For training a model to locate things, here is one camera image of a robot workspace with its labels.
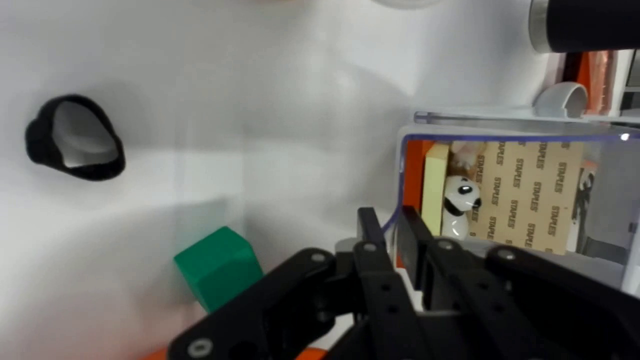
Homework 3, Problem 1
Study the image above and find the tape roll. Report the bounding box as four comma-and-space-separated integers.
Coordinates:
535, 82, 588, 118

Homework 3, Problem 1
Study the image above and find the small panda figurine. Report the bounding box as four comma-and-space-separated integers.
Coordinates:
443, 176, 482, 240

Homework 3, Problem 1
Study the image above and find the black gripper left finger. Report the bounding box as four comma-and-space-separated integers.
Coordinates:
356, 209, 386, 255

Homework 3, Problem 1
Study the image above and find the clear white storage container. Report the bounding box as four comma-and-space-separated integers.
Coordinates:
399, 114, 640, 295

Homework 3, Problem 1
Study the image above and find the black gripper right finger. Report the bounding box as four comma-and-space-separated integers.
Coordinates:
399, 207, 432, 280

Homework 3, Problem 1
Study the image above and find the green cube block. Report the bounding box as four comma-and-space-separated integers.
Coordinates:
175, 226, 264, 312

